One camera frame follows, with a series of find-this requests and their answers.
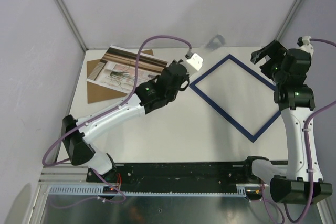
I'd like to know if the printed interior photo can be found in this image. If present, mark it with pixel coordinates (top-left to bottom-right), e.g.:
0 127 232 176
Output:
87 46 168 94

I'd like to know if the blue wooden picture frame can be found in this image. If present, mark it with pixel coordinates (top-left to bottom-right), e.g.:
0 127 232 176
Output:
190 55 280 143

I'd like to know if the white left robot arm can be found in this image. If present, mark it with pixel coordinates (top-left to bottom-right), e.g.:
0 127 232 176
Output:
61 60 192 182

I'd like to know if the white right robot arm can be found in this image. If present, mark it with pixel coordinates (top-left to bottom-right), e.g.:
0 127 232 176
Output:
242 36 333 205

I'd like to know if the brown cardboard backing board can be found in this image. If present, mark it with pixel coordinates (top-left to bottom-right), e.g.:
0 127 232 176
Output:
86 49 154 104

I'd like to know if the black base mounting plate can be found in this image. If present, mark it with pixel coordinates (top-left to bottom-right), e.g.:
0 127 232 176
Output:
86 161 266 193

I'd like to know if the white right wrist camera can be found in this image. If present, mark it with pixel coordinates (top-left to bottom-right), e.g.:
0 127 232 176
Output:
297 36 314 56

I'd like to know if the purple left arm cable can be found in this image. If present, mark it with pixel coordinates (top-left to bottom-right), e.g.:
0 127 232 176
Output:
42 35 192 167

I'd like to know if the grey slotted cable duct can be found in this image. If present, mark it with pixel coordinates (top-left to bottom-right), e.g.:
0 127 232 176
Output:
48 184 261 197

